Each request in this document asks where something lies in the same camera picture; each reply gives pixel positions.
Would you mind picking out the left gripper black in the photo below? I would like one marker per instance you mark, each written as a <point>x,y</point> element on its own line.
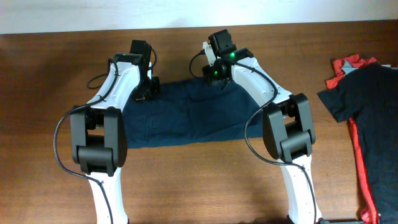
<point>156,90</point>

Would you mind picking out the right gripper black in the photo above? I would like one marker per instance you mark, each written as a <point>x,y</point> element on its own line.
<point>211,78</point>

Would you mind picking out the navy blue shorts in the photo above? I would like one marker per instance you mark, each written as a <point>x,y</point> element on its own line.
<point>191,111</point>

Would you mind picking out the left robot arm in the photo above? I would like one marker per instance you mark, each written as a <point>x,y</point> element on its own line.
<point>99,141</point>

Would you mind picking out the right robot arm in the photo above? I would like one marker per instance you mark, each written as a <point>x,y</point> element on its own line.
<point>288,131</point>

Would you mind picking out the dark navy t-shirt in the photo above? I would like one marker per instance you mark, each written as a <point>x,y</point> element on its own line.
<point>369,96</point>

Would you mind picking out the red garment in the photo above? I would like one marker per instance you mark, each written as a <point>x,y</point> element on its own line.
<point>341,68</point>

